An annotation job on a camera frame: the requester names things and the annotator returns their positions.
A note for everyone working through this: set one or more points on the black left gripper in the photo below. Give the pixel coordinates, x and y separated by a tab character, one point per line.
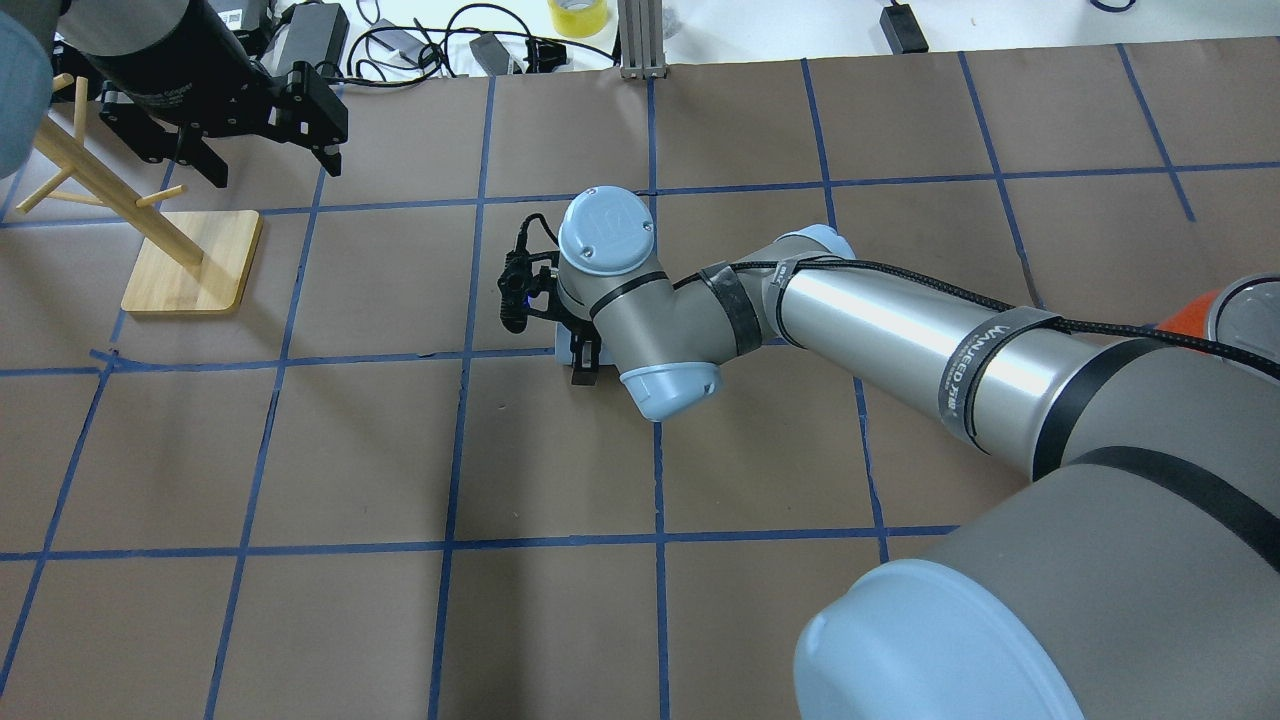
178	92

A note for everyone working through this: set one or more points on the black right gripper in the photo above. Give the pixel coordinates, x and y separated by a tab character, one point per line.
583	352

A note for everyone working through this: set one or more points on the white plastic cup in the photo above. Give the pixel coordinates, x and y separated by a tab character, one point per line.
562	351

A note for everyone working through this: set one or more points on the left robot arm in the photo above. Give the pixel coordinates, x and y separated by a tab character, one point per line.
176	75

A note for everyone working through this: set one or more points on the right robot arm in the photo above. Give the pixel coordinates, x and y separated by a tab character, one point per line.
1135	577

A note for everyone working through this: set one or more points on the black power adapter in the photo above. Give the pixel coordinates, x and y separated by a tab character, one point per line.
312	32

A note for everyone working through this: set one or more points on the small black adapter box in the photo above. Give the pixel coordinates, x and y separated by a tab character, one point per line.
494	57

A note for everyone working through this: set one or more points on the yellow tape roll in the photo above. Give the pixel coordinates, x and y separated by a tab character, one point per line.
578	18

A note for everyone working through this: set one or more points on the orange cylindrical can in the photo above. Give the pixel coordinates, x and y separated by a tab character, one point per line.
1195	319

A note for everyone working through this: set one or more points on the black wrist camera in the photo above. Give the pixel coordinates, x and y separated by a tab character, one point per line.
528	279

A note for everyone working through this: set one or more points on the aluminium profile post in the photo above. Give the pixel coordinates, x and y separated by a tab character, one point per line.
640	34

